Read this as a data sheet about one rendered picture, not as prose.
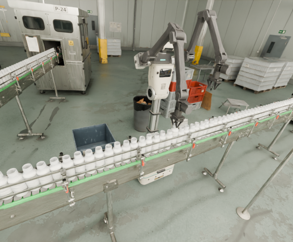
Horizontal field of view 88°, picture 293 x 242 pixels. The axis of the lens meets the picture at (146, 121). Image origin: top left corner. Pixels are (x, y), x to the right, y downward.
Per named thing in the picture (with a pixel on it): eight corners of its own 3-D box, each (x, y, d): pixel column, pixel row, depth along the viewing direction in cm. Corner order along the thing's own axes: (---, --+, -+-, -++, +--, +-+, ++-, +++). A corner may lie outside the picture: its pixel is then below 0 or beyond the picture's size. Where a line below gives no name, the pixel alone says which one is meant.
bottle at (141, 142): (145, 153, 114) (148, 136, 105) (142, 159, 109) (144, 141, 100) (138, 151, 116) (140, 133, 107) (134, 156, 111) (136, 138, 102)
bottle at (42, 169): (51, 177, 90) (44, 157, 81) (56, 184, 87) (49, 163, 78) (40, 184, 85) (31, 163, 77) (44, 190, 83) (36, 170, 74)
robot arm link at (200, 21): (206, 8, 133) (198, 6, 128) (217, 11, 124) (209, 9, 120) (188, 59, 162) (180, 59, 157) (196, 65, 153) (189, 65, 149)
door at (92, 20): (85, 49, 1100) (82, 13, 990) (85, 48, 1107) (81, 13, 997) (99, 49, 1145) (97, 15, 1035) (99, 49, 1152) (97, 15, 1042)
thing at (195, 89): (189, 96, 379) (191, 88, 367) (177, 90, 407) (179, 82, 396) (205, 93, 409) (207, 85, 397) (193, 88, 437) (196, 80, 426)
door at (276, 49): (268, 78, 873) (290, 36, 763) (251, 73, 946) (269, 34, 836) (269, 78, 878) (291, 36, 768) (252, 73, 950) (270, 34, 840)
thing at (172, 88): (171, 92, 328) (173, 81, 316) (159, 86, 355) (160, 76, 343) (189, 88, 360) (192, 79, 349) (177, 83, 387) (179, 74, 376)
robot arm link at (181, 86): (181, 35, 105) (167, 33, 100) (187, 31, 99) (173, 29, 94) (185, 98, 110) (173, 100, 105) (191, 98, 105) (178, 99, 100)
